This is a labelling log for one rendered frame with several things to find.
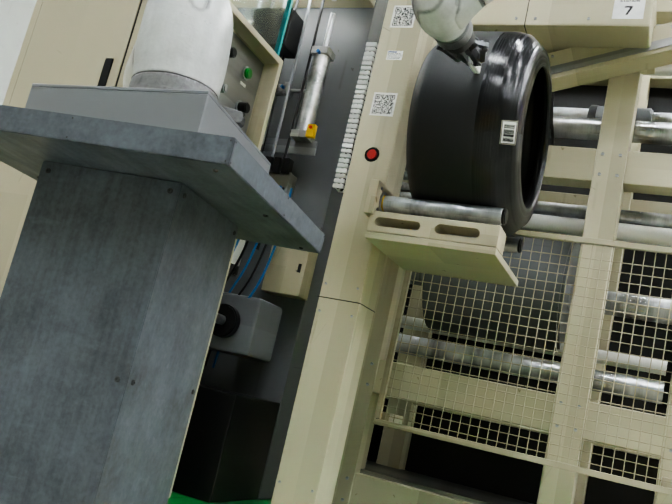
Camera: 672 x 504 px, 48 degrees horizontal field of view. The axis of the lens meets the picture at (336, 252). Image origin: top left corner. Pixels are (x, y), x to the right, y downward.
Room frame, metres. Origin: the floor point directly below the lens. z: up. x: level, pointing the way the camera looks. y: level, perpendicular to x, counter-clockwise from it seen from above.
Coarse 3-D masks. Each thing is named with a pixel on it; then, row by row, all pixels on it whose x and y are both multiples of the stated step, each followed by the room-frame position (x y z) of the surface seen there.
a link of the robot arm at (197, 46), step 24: (168, 0) 1.21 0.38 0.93; (192, 0) 1.21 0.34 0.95; (216, 0) 1.23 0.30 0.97; (144, 24) 1.23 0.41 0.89; (168, 24) 1.20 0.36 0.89; (192, 24) 1.20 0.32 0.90; (216, 24) 1.23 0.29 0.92; (144, 48) 1.22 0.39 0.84; (168, 48) 1.20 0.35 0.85; (192, 48) 1.20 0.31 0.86; (216, 48) 1.23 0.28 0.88; (168, 72) 1.20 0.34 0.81; (192, 72) 1.21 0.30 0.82; (216, 72) 1.24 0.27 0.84
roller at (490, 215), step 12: (384, 204) 2.02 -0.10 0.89; (396, 204) 2.01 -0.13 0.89; (408, 204) 1.99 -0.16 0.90; (420, 204) 1.98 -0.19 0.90; (432, 204) 1.97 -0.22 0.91; (444, 204) 1.95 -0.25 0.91; (456, 204) 1.94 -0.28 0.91; (468, 204) 1.94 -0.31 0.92; (432, 216) 1.98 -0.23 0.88; (444, 216) 1.96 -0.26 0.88; (456, 216) 1.94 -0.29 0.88; (468, 216) 1.93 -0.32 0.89; (480, 216) 1.91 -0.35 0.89; (492, 216) 1.90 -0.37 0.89; (504, 216) 1.89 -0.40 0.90
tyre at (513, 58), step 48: (528, 48) 1.85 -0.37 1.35; (432, 96) 1.86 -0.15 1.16; (480, 96) 1.81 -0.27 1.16; (528, 96) 1.84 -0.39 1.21; (432, 144) 1.88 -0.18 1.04; (480, 144) 1.83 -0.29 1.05; (528, 144) 2.29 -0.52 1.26; (432, 192) 1.97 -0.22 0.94; (480, 192) 1.90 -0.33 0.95; (528, 192) 2.26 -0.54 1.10
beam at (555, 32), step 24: (504, 0) 2.28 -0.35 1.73; (528, 0) 2.24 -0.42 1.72; (552, 0) 2.21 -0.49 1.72; (576, 0) 2.18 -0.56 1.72; (600, 0) 2.15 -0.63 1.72; (648, 0) 2.09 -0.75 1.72; (480, 24) 2.31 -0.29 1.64; (504, 24) 2.27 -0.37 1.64; (528, 24) 2.24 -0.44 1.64; (552, 24) 2.21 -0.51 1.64; (576, 24) 2.18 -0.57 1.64; (600, 24) 2.15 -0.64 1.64; (624, 24) 2.12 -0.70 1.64; (648, 24) 2.09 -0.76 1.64; (552, 48) 2.35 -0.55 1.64
